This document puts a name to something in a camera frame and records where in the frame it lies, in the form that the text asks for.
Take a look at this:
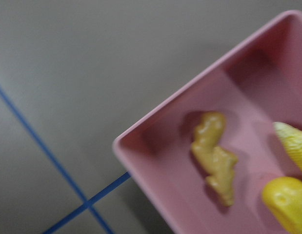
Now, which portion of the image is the tan toy ginger root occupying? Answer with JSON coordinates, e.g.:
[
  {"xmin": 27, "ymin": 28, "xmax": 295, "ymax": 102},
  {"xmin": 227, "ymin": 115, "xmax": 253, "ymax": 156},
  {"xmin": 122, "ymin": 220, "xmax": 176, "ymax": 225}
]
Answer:
[{"xmin": 191, "ymin": 112, "xmax": 238, "ymax": 207}]

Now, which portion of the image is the yellow toy corn cob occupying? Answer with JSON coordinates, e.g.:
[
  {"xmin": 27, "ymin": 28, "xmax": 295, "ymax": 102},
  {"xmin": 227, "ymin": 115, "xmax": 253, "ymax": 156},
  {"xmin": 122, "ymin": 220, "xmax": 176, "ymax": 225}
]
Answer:
[{"xmin": 273, "ymin": 122, "xmax": 302, "ymax": 172}]

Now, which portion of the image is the yellow toy potato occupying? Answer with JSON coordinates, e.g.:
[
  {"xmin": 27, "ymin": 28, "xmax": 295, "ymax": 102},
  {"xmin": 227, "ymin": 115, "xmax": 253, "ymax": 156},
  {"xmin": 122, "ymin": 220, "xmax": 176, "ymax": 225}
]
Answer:
[{"xmin": 261, "ymin": 176, "xmax": 302, "ymax": 234}]

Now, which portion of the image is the pink plastic bin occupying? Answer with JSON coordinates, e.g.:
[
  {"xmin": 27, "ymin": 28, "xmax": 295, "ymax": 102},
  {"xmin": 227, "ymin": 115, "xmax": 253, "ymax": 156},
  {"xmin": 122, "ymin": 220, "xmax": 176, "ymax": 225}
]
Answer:
[{"xmin": 113, "ymin": 10, "xmax": 302, "ymax": 234}]

